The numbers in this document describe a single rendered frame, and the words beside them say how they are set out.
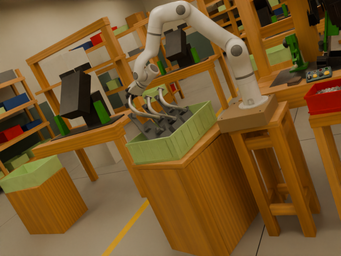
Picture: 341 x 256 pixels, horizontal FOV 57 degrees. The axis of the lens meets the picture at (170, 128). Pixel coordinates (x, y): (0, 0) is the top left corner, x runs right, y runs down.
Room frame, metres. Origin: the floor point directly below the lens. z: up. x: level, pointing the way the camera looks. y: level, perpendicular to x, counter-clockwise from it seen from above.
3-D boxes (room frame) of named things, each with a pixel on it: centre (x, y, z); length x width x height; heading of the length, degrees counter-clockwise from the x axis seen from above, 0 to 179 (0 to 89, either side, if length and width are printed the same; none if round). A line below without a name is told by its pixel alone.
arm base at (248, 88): (1.92, -0.55, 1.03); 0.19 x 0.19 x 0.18
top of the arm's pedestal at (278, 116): (1.93, -0.55, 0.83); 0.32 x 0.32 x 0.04; 53
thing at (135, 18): (8.27, 0.54, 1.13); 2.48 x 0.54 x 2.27; 56
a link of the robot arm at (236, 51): (1.89, -0.54, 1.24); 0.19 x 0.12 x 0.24; 164
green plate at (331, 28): (2.08, -1.25, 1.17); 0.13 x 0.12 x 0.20; 53
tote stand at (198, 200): (2.25, -0.05, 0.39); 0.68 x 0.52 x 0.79; 133
